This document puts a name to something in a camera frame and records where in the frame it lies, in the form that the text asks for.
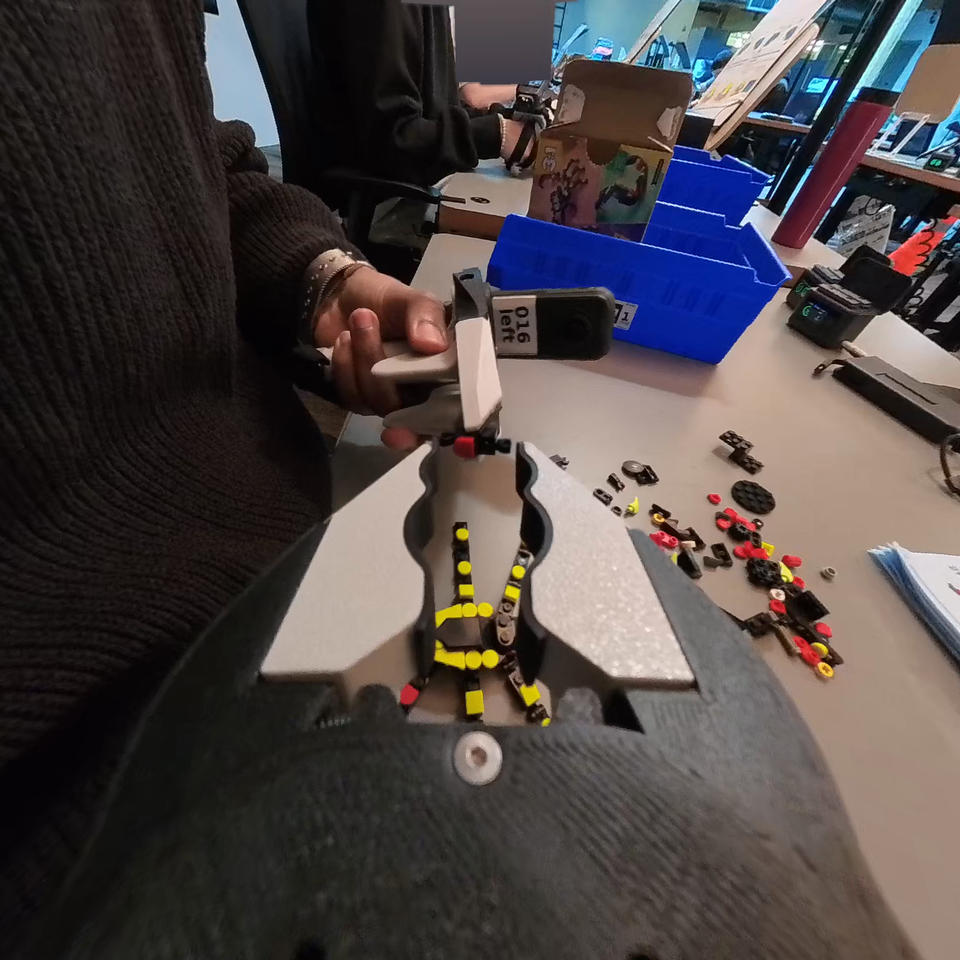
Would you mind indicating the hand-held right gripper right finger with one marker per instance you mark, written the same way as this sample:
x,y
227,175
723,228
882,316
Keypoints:
x,y
600,600

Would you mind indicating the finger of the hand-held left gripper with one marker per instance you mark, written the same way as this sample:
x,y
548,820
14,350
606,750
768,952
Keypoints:
x,y
478,375

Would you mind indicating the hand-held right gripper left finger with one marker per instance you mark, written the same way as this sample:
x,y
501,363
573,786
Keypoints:
x,y
352,600

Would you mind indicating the red studded black lego clip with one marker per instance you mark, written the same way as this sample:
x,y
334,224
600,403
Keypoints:
x,y
469,446

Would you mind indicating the black yellow lego spider model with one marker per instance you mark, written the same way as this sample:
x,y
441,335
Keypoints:
x,y
469,622

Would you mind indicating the pile of loose lego pieces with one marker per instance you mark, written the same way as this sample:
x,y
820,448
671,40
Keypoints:
x,y
752,496

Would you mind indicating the lego instruction booklet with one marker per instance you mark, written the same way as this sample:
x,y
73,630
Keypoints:
x,y
926,592

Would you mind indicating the person's left hand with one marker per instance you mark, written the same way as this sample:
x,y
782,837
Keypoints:
x,y
382,307

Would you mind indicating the blue plastic bin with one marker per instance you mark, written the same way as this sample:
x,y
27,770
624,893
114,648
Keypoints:
x,y
675,300

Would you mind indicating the cardboard box with colourful print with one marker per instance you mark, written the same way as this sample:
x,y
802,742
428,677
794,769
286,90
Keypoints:
x,y
600,150

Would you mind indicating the dark red bottle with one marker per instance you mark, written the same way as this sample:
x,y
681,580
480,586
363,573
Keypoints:
x,y
832,172

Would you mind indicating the printed cardboard sheet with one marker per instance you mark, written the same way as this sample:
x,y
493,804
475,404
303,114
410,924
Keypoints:
x,y
757,60

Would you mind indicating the black power adapter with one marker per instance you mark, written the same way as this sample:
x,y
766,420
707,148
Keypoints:
x,y
900,390

